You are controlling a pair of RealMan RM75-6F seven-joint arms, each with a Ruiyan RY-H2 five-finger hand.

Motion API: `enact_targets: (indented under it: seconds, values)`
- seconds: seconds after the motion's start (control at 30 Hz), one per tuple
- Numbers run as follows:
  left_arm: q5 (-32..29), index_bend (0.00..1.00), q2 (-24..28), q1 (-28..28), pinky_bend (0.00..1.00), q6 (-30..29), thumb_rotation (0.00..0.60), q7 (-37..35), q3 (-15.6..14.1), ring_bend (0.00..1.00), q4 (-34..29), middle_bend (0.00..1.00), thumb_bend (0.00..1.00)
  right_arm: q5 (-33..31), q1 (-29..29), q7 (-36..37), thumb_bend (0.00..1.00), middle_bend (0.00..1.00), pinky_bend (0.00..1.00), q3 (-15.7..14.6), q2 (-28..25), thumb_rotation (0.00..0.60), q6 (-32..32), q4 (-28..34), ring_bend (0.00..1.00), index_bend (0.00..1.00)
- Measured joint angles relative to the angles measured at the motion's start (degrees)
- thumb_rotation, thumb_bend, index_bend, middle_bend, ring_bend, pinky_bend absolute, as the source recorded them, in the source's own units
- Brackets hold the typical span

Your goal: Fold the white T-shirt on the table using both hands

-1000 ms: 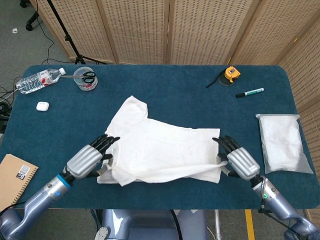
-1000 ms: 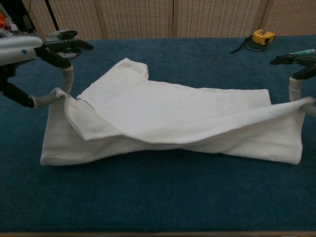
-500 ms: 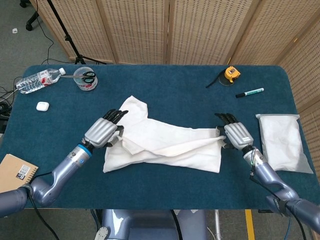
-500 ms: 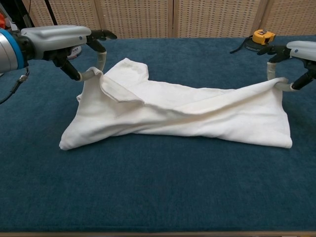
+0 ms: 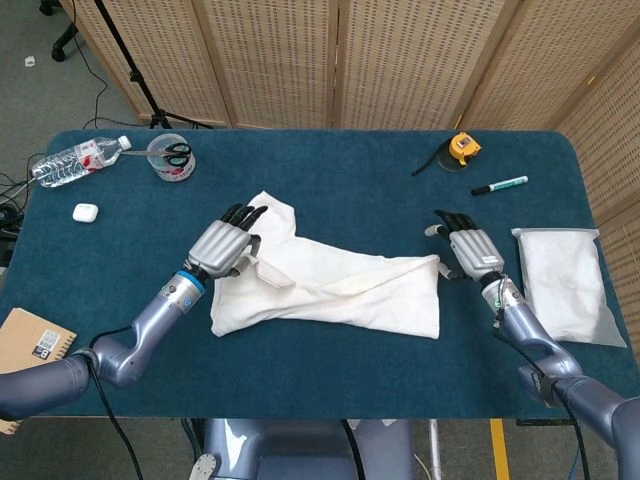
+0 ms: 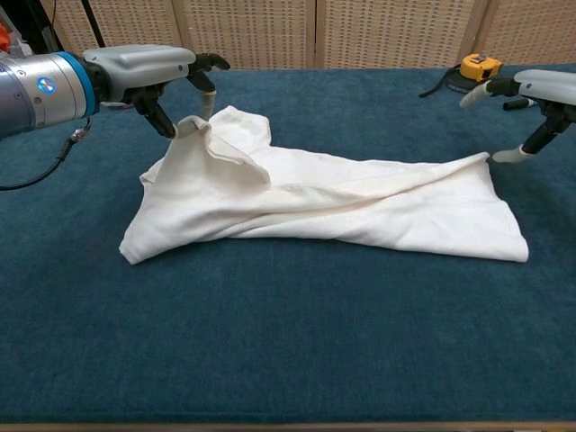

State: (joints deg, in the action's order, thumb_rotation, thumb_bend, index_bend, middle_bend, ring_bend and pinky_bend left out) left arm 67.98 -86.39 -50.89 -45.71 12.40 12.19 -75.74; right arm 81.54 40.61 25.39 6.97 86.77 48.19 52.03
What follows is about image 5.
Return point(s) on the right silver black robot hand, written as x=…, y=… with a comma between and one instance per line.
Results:
x=475, y=252

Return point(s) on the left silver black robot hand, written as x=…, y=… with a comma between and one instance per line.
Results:
x=220, y=247

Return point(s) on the white short-sleeved T-shirt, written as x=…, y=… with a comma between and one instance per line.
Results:
x=350, y=300

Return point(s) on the bagged white cloth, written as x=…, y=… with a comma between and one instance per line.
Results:
x=565, y=285

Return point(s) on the green white marker pen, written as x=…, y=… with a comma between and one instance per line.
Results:
x=505, y=183

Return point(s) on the clear round plastic tub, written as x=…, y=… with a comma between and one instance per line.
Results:
x=172, y=172

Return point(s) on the yellow tape measure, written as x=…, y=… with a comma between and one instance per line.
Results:
x=462, y=147

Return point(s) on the white earbuds case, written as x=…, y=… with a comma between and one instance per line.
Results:
x=85, y=212

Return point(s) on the blue carpet table cover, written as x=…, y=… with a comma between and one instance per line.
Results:
x=350, y=160

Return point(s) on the clear plastic water bottle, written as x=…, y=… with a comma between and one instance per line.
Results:
x=70, y=162

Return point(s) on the black tripod stand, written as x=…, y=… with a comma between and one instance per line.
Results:
x=135, y=77

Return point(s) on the brown spiral notebook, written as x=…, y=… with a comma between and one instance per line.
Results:
x=25, y=335

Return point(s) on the blue-grey robot torso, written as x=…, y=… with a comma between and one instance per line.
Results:
x=300, y=450

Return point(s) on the black office chair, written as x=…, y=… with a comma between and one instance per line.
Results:
x=65, y=42

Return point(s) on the white metal post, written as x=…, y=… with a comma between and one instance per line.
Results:
x=435, y=445

